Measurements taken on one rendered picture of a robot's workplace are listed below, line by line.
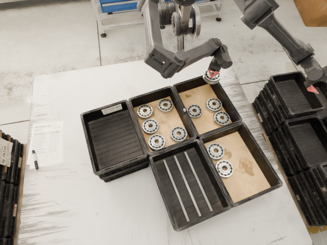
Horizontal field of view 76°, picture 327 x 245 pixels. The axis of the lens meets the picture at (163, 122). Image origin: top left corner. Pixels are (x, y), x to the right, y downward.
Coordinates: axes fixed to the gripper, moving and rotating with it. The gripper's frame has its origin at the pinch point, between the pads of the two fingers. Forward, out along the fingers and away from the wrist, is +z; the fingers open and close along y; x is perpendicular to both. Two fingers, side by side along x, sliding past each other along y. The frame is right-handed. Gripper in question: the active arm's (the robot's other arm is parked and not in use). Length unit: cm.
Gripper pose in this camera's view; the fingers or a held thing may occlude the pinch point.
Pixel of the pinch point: (212, 73)
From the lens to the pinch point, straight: 132.7
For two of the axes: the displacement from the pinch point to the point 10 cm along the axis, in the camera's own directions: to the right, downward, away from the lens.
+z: -0.4, 4.7, 8.8
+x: -9.0, -4.0, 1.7
